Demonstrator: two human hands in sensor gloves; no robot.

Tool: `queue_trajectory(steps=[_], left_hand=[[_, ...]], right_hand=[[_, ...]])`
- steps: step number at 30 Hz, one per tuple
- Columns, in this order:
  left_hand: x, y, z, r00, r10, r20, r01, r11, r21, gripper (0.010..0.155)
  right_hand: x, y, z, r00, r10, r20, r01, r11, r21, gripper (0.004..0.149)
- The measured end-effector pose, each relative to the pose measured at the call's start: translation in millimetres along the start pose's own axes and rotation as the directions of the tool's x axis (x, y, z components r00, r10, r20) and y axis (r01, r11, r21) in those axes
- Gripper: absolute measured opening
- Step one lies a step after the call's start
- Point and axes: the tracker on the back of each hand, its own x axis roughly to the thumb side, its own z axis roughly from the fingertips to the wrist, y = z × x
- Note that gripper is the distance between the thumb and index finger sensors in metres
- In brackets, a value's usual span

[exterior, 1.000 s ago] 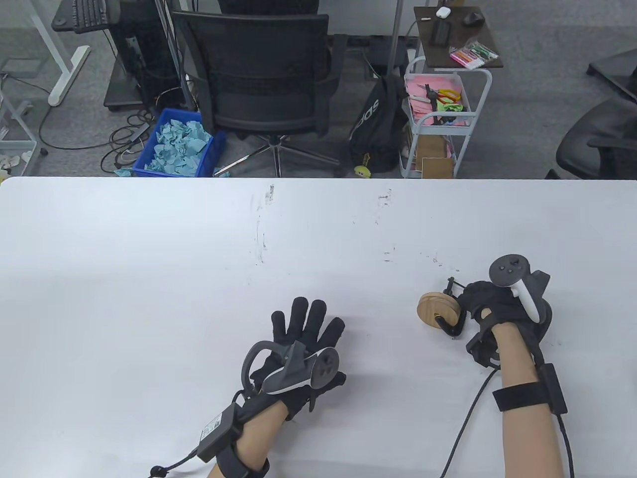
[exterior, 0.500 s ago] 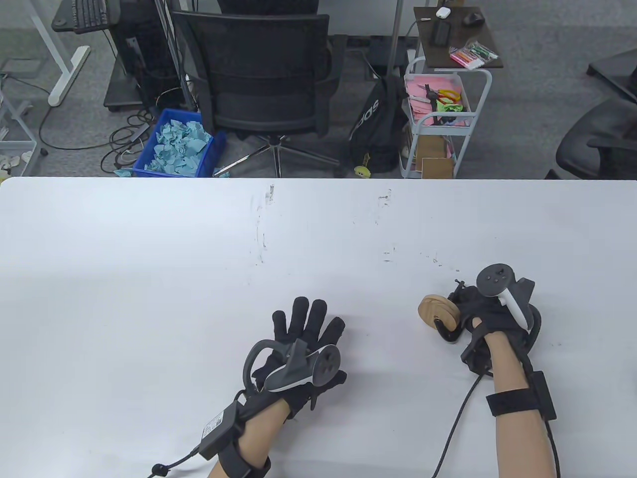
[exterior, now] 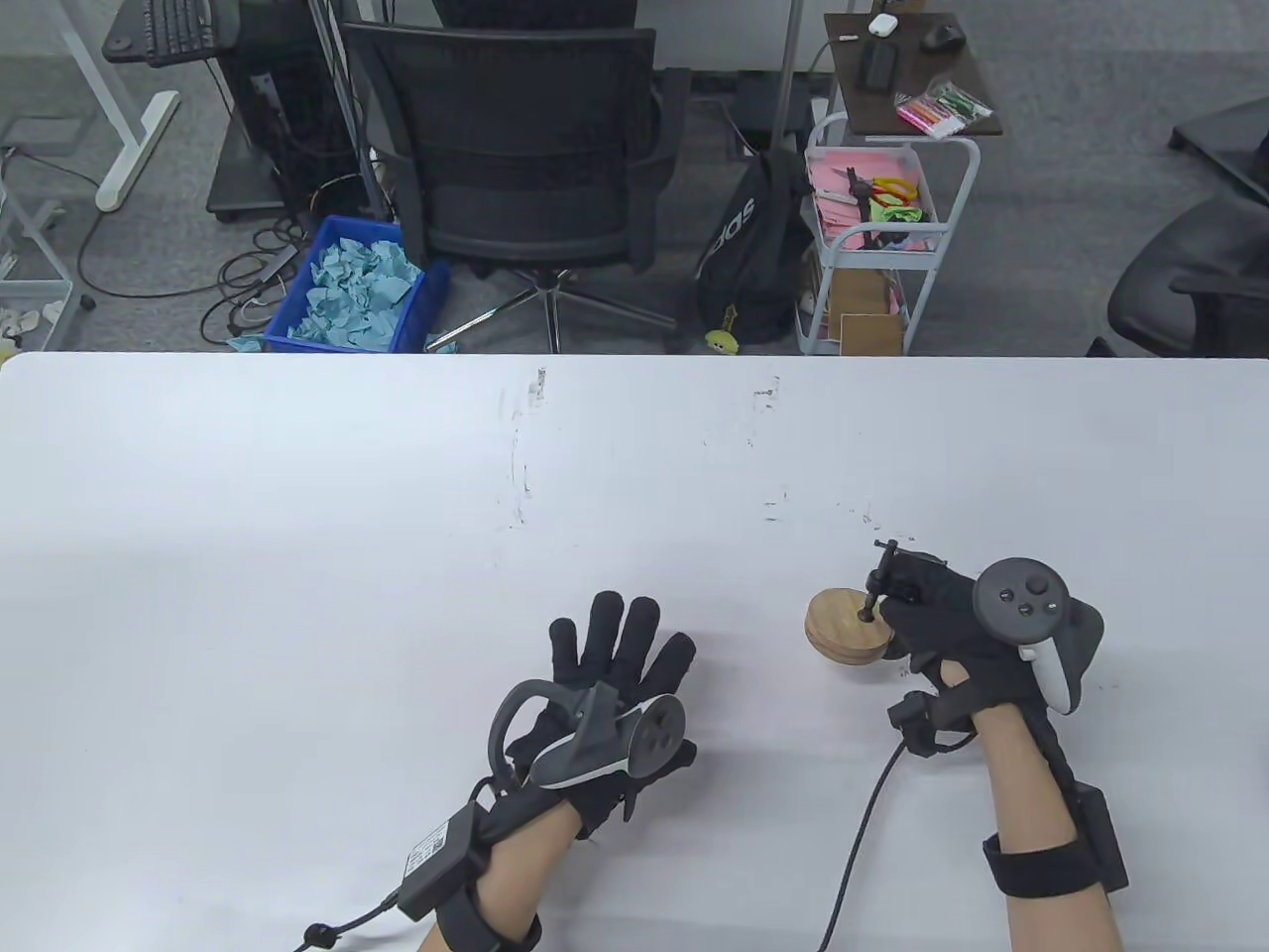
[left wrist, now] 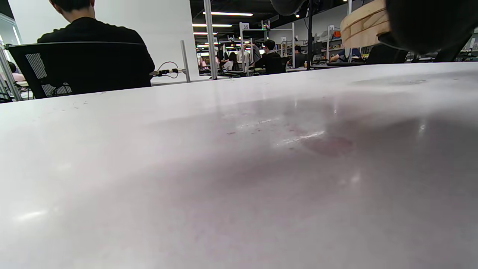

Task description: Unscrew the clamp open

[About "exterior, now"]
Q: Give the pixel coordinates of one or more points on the person's left hand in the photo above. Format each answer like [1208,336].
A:
[595,674]

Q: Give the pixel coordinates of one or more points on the person's right hand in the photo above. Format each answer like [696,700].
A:
[942,615]

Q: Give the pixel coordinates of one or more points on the person's left middle finger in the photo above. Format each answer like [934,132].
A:
[639,640]

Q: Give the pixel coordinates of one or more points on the person's left little finger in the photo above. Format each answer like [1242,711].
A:
[563,650]

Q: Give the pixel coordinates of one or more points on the person's right fingers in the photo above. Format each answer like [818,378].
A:
[927,610]

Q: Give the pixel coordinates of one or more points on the small black metal tool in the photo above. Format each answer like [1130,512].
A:
[892,575]

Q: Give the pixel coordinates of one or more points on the person's left forearm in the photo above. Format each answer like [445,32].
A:
[520,878]

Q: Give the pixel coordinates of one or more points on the black right forearm box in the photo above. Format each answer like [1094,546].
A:
[1102,838]

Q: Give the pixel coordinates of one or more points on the person's right forearm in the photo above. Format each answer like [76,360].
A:
[1041,843]

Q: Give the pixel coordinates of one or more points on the round wooden disc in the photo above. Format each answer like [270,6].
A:
[838,630]

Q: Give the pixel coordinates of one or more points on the grey controller on right glove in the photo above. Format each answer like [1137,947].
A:
[1026,607]

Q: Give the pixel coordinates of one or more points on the grey controller on glove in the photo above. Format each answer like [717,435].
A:
[605,744]
[1026,607]

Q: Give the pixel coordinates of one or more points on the grey controller on left glove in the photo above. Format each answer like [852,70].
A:
[605,744]

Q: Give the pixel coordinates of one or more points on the black left wrist sensor box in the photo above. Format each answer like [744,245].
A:
[443,861]

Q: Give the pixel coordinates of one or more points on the brown cardboard box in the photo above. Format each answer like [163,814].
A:
[867,317]

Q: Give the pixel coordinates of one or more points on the yellow green plush toy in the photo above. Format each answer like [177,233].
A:
[722,337]

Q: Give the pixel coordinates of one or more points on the blue plastic bin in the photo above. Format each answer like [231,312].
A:
[416,307]

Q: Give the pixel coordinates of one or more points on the black backpack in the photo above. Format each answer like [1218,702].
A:
[749,248]

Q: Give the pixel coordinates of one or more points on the stack of pink papers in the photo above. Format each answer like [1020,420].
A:
[843,208]

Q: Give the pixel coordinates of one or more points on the pile of crumpled blue paper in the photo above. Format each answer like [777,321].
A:
[352,288]

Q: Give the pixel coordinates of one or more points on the dark grey office chair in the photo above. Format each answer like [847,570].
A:
[1190,268]

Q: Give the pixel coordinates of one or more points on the black mesh office chair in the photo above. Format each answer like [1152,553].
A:
[525,159]

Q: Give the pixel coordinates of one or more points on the pack of coloured markers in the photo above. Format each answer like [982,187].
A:
[940,109]

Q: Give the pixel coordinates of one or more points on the small brown side table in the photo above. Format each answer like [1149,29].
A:
[922,89]

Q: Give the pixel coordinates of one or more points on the black flat case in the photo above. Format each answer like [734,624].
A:
[876,64]

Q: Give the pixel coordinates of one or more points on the black computer mouse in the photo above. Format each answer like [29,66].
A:
[942,38]

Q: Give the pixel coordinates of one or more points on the white earbuds case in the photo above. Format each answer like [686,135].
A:
[879,24]

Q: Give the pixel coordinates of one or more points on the black computer tower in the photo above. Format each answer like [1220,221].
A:
[283,109]

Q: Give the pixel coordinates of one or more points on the white desk leg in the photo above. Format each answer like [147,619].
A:
[124,109]

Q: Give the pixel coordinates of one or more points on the black keyboard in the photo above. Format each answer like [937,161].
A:
[178,28]

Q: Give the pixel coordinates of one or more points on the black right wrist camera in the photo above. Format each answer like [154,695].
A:
[922,722]

